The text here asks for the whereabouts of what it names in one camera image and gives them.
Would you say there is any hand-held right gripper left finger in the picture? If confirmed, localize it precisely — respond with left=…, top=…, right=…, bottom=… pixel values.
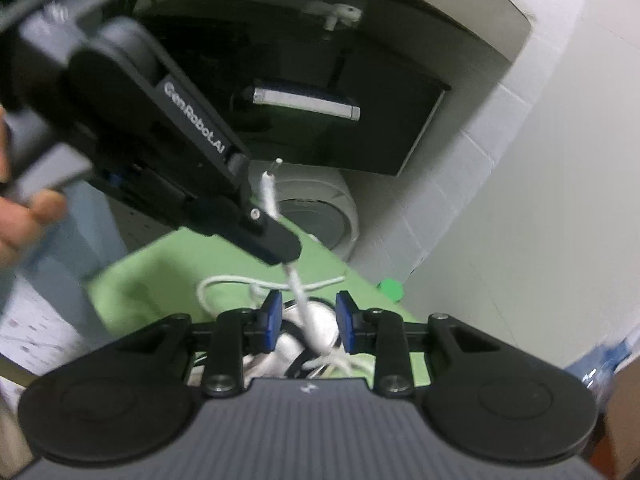
left=106, top=290, right=285, bottom=399

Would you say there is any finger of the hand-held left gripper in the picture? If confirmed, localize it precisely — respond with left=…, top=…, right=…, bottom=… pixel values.
left=181, top=153, right=303, bottom=267

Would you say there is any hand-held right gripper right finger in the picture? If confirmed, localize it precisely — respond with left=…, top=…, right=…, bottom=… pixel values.
left=335, top=290, right=522, bottom=399

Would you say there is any white and black sneaker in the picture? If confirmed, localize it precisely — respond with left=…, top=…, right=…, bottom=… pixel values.
left=240, top=297, right=374, bottom=379

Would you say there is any white shoelace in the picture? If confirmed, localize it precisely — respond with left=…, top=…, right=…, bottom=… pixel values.
left=197, top=157, right=377, bottom=379

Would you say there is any person's left hand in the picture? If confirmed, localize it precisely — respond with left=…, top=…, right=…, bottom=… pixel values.
left=0, top=106, right=69, bottom=272

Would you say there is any green bottle cap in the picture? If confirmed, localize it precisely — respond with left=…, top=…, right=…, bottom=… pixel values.
left=377, top=279, right=406, bottom=302

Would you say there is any green mat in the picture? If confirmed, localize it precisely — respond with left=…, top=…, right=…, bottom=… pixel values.
left=85, top=220, right=437, bottom=392

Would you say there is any white plastic hook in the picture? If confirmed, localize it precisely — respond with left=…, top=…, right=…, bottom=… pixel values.
left=305, top=2, right=362, bottom=29

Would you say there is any blue water jug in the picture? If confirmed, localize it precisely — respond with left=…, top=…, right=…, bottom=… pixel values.
left=570, top=330, right=640, bottom=396

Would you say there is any silver door handle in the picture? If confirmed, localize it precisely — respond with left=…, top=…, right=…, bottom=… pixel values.
left=252, top=87, right=361, bottom=122

